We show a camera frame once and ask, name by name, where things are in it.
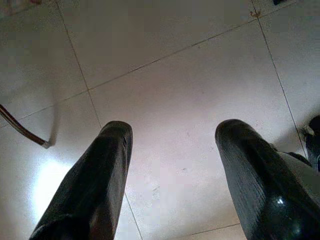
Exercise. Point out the robot's black left foot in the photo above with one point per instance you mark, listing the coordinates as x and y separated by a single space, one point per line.
314 147

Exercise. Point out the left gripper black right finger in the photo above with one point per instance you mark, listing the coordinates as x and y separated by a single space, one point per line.
262 190

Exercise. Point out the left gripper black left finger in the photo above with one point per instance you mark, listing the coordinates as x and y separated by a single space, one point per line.
90 180

